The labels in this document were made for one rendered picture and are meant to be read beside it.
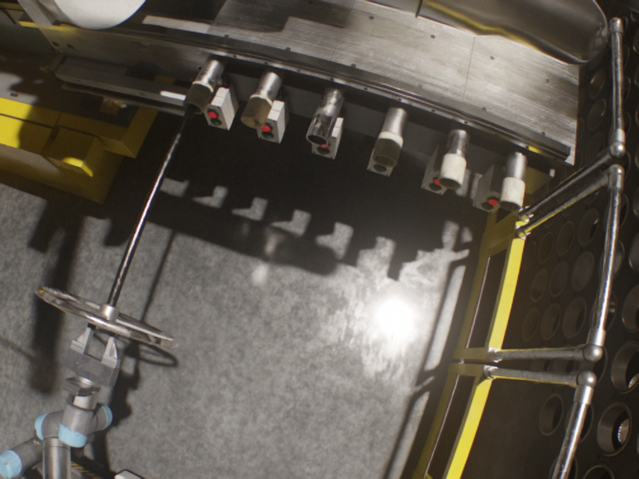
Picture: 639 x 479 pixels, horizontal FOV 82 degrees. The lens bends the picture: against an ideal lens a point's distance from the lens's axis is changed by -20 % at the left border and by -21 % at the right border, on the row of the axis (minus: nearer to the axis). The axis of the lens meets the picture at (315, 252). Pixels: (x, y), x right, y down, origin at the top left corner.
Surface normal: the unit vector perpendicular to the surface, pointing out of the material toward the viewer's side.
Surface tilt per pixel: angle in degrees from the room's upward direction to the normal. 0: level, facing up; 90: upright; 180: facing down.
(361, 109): 90
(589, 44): 60
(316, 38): 0
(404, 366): 0
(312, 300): 0
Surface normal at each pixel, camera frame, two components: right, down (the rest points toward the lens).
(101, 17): 0.95, 0.30
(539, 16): -0.22, 0.56
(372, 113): -0.31, 0.93
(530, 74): 0.01, -0.22
